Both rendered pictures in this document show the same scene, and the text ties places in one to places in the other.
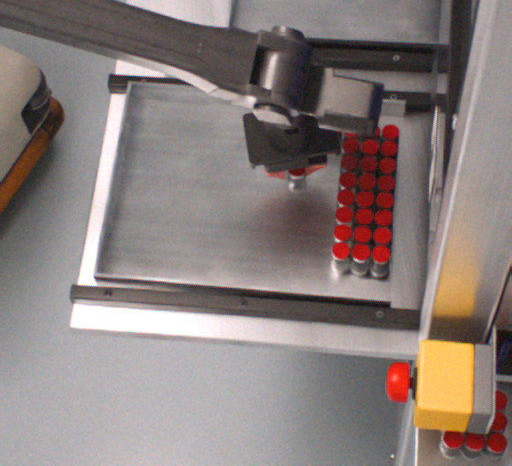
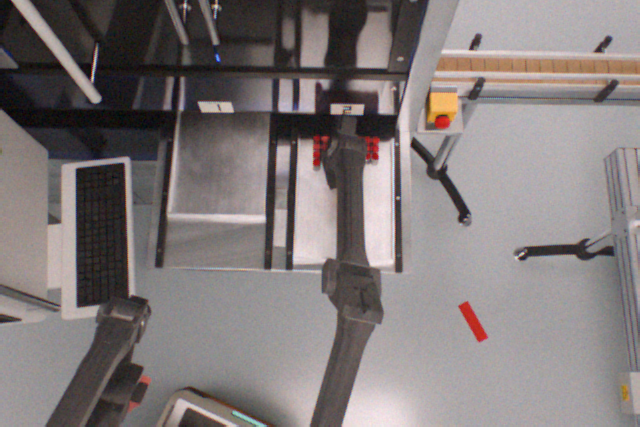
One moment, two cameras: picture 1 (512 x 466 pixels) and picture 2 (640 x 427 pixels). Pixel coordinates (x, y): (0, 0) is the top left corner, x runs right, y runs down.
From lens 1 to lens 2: 0.99 m
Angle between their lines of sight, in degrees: 34
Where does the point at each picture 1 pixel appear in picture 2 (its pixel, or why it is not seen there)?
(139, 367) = (321, 333)
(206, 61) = (359, 166)
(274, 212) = not seen: hidden behind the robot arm
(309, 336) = (406, 173)
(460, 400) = (453, 97)
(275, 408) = not seen: hidden behind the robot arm
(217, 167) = (330, 217)
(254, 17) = (248, 207)
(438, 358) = (438, 104)
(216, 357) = (314, 296)
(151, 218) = not seen: hidden behind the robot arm
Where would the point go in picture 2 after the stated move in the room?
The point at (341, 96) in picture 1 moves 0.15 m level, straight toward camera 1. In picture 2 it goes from (349, 127) to (412, 125)
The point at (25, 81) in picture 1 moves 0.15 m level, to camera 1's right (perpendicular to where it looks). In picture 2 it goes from (187, 395) to (182, 350)
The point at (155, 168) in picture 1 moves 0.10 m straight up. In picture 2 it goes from (332, 244) to (332, 235)
